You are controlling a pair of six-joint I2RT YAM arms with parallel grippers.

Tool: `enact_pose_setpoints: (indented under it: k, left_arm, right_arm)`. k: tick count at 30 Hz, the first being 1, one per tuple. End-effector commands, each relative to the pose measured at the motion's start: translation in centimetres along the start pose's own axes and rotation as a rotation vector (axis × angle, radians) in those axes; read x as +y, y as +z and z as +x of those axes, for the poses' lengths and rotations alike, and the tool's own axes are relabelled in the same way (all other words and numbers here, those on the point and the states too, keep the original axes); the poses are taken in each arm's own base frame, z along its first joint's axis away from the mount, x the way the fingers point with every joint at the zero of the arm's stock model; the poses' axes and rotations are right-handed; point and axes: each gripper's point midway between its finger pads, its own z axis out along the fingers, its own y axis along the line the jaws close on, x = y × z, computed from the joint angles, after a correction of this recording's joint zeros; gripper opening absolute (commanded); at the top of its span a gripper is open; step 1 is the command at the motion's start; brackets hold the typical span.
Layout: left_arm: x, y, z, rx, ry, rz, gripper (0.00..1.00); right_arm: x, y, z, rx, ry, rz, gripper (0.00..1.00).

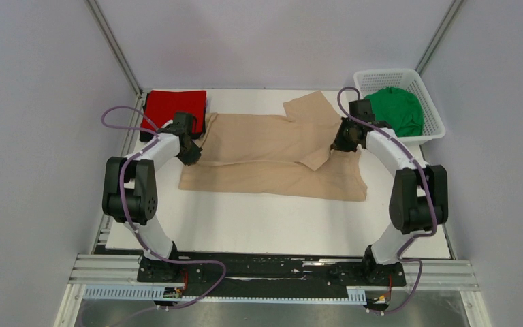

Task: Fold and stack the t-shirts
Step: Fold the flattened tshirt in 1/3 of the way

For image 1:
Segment beige t shirt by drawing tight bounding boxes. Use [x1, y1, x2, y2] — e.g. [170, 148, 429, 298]
[178, 91, 367, 202]

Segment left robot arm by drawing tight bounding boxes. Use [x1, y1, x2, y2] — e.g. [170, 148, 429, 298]
[101, 112, 202, 283]

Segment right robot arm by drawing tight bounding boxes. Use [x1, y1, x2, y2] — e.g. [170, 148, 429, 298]
[331, 99, 448, 285]

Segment folded red t shirt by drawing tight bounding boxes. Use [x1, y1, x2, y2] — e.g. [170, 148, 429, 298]
[144, 90, 207, 138]

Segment white plastic basket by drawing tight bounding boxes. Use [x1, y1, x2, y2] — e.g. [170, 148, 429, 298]
[353, 68, 445, 146]

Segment green t shirt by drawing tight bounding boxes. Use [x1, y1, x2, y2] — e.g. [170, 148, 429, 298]
[365, 87, 424, 137]

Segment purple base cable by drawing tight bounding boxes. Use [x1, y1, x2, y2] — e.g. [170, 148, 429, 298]
[108, 270, 227, 327]

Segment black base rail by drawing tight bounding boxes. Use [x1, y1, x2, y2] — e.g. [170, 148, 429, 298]
[137, 251, 407, 298]

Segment left aluminium frame post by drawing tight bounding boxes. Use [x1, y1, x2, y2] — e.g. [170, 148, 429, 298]
[84, 0, 142, 98]

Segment aluminium frame post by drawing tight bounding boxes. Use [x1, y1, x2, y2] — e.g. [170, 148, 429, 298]
[84, 0, 142, 98]
[415, 0, 466, 75]

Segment white slotted cable duct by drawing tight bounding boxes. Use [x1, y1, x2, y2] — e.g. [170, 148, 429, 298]
[82, 285, 366, 305]

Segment right aluminium frame post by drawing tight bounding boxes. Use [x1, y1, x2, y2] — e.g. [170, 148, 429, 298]
[415, 0, 466, 75]

